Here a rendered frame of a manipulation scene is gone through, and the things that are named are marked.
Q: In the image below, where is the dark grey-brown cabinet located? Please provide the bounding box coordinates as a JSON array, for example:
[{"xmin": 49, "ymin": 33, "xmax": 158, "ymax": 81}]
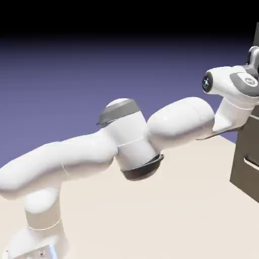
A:
[{"xmin": 230, "ymin": 19, "xmax": 259, "ymax": 203}]

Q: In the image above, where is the dark grey-brown drawer front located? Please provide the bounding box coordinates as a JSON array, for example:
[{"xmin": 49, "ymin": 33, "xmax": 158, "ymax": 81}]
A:
[
  {"xmin": 230, "ymin": 114, "xmax": 259, "ymax": 203},
  {"xmin": 252, "ymin": 19, "xmax": 259, "ymax": 68}
]

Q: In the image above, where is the silver drawer handle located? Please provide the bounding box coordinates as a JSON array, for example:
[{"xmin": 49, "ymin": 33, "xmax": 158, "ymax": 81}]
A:
[{"xmin": 243, "ymin": 155, "xmax": 259, "ymax": 169}]

